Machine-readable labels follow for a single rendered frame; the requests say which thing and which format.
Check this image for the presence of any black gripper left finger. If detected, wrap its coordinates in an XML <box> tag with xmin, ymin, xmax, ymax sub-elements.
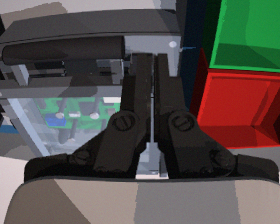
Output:
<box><xmin>24</xmin><ymin>53</ymin><xmax>151</xmax><ymax>182</ymax></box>

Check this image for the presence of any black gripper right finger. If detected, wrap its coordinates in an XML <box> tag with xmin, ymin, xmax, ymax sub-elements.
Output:
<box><xmin>153</xmin><ymin>53</ymin><xmax>279</xmax><ymax>183</ymax></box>

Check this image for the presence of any red open-top bin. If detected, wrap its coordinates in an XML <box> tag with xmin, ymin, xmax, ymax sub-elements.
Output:
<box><xmin>189</xmin><ymin>48</ymin><xmax>280</xmax><ymax>149</ymax></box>

